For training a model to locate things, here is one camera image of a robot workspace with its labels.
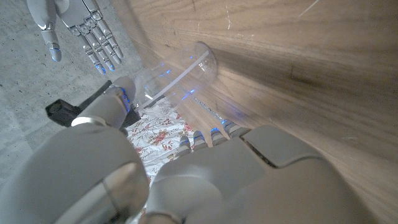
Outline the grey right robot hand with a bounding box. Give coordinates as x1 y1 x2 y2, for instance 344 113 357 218
26 0 124 75

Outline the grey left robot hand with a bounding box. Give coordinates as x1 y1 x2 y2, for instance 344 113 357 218
0 76 377 224

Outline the small clear vial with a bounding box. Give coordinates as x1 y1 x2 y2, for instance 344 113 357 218
133 42 218 116

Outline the floral backdrop cloth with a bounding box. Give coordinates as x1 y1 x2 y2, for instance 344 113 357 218
126 99 195 224

